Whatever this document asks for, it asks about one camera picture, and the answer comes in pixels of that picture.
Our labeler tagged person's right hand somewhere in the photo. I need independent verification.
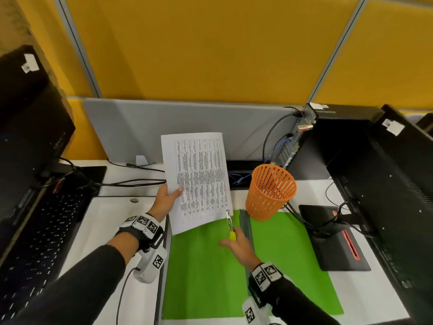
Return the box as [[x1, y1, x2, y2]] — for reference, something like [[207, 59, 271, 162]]
[[219, 226, 263, 272]]

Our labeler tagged person's left hand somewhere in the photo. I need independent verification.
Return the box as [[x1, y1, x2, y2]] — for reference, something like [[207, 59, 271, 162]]
[[147, 183, 184, 223]]

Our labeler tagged yellow-handled staple remover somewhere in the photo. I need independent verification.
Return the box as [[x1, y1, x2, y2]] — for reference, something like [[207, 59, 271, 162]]
[[226, 209, 237, 241]]

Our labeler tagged green folder with dark spine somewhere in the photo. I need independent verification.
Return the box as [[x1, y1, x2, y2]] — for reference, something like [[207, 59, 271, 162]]
[[161, 209, 345, 320]]

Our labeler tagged stack of printed papers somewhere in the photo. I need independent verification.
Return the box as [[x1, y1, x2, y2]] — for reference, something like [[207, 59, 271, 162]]
[[161, 132, 234, 236]]

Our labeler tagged white tray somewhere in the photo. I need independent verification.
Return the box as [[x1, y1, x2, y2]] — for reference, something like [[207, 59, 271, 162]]
[[59, 196, 171, 325]]

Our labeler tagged person's left forearm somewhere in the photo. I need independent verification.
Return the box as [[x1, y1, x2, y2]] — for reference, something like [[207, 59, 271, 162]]
[[0, 232, 140, 325]]

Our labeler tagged person's right forearm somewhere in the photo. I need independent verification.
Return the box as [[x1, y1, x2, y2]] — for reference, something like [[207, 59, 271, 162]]
[[263, 275, 342, 325]]

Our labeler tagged orange mesh basket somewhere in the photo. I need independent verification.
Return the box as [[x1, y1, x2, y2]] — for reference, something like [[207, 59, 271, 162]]
[[245, 164, 298, 222]]

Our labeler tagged plain black monitor stand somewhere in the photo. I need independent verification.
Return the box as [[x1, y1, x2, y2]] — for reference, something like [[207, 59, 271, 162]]
[[44, 158, 107, 200]]

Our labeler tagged black monitor stand red stripe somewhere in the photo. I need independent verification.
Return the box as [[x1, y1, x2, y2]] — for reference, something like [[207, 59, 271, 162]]
[[299, 199, 372, 272]]

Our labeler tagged black keyboard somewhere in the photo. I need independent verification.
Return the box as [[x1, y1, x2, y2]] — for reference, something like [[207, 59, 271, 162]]
[[0, 184, 99, 324]]

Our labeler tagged black desktop computer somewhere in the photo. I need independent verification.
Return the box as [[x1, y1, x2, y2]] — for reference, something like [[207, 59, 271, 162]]
[[276, 103, 385, 181]]

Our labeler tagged black monitor without stripe stand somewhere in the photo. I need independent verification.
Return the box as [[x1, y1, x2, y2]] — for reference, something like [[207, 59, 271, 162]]
[[0, 45, 76, 258]]

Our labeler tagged black monitor with vented back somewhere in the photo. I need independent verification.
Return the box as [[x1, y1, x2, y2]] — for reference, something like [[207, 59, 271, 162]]
[[326, 104, 433, 325]]

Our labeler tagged thick black monitor cable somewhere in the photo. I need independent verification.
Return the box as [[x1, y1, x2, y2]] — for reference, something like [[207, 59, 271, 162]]
[[86, 178, 167, 188]]

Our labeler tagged thin black cable with plug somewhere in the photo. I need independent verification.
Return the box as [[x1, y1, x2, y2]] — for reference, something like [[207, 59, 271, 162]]
[[106, 158, 166, 173]]

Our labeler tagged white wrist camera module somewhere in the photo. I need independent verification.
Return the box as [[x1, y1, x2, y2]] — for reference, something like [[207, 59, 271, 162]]
[[242, 296, 273, 325], [133, 245, 168, 284]]

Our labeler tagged bundle of black monitor cables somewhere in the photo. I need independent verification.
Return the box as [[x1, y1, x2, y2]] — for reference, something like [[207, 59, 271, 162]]
[[282, 199, 376, 234]]

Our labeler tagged black cable box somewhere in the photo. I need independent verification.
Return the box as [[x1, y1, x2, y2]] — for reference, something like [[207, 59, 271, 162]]
[[226, 160, 268, 190]]

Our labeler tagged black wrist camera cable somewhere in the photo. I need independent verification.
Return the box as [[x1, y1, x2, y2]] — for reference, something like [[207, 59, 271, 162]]
[[116, 267, 140, 325]]

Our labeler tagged thin black looped cable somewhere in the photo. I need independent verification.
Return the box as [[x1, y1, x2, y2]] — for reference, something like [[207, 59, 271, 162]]
[[324, 181, 351, 214]]

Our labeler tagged blue network cable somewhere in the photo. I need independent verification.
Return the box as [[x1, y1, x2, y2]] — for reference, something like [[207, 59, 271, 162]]
[[230, 137, 292, 186]]

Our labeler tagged black computer power cable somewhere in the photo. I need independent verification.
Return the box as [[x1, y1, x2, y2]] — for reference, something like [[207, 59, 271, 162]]
[[262, 106, 305, 165]]

